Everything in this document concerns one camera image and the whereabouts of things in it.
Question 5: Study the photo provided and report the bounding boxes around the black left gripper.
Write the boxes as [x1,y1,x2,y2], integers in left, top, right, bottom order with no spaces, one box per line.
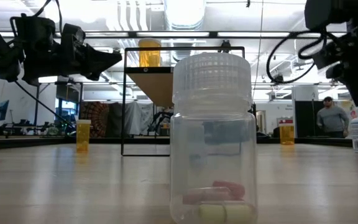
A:
[56,43,123,82]

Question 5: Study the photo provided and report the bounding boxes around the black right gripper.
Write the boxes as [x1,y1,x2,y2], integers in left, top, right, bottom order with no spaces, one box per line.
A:
[324,30,358,107]

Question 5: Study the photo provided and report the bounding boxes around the large amber pill bottle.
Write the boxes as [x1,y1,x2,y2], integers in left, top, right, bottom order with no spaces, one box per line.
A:
[138,37,162,68]

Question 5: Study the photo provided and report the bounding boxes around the small amber pill bottle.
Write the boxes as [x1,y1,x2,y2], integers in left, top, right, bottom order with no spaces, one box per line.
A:
[279,123,295,146]
[76,119,92,153]

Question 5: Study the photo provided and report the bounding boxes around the clear plastic pill bottle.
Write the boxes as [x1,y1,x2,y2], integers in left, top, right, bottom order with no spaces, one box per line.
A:
[169,52,259,224]

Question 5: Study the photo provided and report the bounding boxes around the floral fabric panel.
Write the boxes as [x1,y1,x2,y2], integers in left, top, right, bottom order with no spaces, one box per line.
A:
[342,99,357,121]

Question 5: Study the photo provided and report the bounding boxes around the person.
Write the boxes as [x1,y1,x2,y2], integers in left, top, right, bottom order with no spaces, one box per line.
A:
[316,96,351,139]

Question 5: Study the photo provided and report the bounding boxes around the blue lit monitor screen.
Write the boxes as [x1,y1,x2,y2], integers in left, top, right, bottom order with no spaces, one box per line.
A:
[54,98,77,121]

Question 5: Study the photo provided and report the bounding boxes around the mandala pattern tapestry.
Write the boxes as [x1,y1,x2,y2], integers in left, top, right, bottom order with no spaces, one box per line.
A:
[79,101,111,138]

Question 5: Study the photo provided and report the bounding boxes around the black partition panel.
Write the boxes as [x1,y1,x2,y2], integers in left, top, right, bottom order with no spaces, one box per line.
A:
[294,100,321,138]

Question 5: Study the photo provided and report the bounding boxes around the grey cloth cover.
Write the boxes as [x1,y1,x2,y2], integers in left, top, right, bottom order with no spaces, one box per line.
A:
[109,101,155,136]

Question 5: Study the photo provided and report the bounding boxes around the black ceiling spotlight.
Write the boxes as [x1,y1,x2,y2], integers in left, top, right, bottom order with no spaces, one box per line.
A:
[219,39,232,54]
[271,73,285,85]

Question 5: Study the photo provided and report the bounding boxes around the tilted blue monitor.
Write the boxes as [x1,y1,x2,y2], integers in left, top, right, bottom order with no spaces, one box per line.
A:
[0,99,10,122]

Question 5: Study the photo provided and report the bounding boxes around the black overhead light bar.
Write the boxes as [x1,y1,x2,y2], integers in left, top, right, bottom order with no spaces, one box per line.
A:
[0,30,310,39]

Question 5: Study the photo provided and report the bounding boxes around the red and clear capsule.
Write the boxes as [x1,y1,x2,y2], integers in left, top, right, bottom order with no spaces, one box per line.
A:
[182,186,232,206]

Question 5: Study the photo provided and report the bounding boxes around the yellow capsule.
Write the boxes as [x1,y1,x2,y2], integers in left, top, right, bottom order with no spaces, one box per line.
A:
[197,202,256,224]

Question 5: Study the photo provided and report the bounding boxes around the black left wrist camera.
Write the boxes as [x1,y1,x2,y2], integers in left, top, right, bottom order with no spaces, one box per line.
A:
[60,23,87,46]

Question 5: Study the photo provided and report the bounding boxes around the wooden shelf black metal frame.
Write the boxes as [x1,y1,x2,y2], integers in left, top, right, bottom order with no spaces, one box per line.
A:
[121,46,246,157]

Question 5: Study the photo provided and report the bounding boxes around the black cable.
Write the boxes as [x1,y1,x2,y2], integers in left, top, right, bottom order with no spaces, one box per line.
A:
[32,0,63,35]
[13,80,76,133]
[265,29,328,85]

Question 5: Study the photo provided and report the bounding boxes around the black metal gantry frame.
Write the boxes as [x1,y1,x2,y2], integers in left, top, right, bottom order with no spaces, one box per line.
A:
[35,81,84,131]

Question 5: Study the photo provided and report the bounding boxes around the black aluminium table frame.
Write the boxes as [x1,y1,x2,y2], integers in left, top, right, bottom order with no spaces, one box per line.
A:
[0,136,354,152]

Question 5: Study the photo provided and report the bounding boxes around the white ceiling air duct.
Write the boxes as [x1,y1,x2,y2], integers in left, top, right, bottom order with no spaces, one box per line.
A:
[163,0,207,31]

